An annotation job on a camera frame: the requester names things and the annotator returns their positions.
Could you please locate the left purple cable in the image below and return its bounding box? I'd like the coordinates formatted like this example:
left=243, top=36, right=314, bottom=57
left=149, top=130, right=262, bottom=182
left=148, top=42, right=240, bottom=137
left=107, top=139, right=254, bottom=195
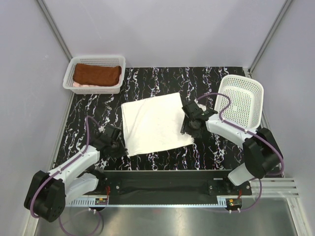
left=29, top=116, right=104, bottom=234

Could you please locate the brown towel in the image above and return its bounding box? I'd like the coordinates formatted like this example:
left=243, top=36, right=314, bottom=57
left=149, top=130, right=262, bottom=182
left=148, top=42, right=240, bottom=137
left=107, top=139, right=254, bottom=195
left=73, top=63, right=122, bottom=87

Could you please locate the white rectangular mesh basket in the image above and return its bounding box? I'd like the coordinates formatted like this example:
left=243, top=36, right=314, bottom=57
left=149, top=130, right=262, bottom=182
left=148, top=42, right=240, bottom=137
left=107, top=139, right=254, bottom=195
left=63, top=55, right=126, bottom=94

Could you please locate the connector board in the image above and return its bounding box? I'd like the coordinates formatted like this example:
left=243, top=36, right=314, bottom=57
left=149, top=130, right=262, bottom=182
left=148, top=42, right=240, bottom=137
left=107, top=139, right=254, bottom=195
left=95, top=197, right=108, bottom=205
left=228, top=198, right=242, bottom=206

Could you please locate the pink towel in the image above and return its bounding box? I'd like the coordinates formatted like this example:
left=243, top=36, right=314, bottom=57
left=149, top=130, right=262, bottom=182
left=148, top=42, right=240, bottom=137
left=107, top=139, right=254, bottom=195
left=71, top=82, right=116, bottom=89

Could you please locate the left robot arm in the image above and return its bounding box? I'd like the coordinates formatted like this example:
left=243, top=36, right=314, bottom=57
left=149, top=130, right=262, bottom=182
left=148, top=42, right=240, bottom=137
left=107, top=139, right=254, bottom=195
left=24, top=125, right=127, bottom=222

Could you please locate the white towel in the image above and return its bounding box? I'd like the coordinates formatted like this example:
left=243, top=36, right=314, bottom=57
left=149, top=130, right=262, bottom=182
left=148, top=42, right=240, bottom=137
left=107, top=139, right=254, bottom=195
left=121, top=92, right=193, bottom=157

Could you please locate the right connector board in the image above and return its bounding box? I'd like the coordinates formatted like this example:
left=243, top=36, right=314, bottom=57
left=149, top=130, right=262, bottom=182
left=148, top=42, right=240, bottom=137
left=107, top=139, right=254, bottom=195
left=228, top=198, right=242, bottom=206

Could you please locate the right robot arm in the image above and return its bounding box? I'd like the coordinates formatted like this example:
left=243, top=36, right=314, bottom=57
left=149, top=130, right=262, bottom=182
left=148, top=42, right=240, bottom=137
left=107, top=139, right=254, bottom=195
left=181, top=101, right=283, bottom=195

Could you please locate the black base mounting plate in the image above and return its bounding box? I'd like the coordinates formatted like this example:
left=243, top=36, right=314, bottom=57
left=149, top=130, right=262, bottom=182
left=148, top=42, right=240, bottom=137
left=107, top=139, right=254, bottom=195
left=92, top=170, right=252, bottom=196

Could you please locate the white oval laundry basket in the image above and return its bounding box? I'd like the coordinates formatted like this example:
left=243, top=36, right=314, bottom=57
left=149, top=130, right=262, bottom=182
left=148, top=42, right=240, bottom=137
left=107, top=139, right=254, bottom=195
left=214, top=75, right=264, bottom=129

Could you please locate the left connector board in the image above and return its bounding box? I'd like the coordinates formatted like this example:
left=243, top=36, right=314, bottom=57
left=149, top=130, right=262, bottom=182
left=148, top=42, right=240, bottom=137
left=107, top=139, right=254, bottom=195
left=95, top=197, right=108, bottom=205

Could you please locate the aluminium frame rail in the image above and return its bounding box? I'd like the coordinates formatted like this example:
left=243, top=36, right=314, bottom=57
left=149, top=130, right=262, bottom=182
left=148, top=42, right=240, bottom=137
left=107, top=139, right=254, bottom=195
left=33, top=178, right=300, bottom=197

